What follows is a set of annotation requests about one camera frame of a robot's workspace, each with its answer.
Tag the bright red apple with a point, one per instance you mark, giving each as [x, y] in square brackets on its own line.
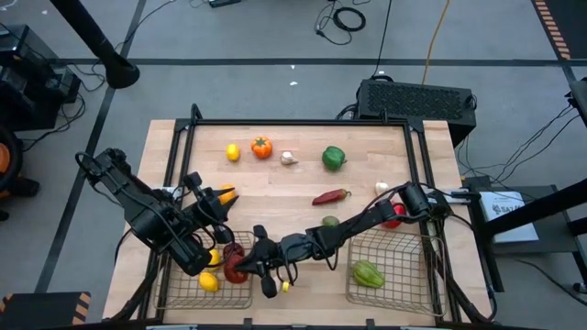
[234, 275]

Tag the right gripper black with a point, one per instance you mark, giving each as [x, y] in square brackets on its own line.
[273, 254]

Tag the black pole stand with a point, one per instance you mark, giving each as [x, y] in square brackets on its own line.
[98, 43]

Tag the green bell pepper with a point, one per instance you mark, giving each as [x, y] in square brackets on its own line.
[333, 158]

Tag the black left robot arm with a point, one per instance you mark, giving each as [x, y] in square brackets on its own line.
[137, 206]

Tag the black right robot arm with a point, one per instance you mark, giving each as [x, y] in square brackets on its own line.
[348, 227]

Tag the red chili pepper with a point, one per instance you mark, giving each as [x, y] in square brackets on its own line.
[328, 197]

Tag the orange fruit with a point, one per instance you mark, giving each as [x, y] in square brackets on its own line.
[228, 192]

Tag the black equipment rack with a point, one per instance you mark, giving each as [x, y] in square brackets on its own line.
[27, 82]

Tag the yellow banana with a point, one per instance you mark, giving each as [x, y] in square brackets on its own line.
[285, 287]

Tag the black mat striped edge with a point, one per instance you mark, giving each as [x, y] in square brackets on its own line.
[573, 23]

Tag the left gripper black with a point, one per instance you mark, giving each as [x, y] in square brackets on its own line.
[208, 208]

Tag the yellow lemon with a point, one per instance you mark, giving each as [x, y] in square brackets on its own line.
[214, 259]
[233, 152]
[208, 281]

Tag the orange tomato green stem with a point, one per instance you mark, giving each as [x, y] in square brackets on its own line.
[261, 147]

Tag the green chayote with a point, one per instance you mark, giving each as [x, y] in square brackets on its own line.
[367, 274]

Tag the black platform hazard stripes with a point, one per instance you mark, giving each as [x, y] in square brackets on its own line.
[41, 314]

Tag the small black flat device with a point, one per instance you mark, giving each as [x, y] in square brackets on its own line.
[224, 3]

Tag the black metal table frame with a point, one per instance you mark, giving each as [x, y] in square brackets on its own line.
[298, 122]

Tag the black perforated computer case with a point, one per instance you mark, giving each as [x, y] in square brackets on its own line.
[413, 103]

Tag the black orange floor machine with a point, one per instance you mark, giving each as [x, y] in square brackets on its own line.
[18, 185]

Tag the green lime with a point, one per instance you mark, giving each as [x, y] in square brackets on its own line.
[330, 221]

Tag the black metal side stand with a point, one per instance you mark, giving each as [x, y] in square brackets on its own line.
[546, 204]

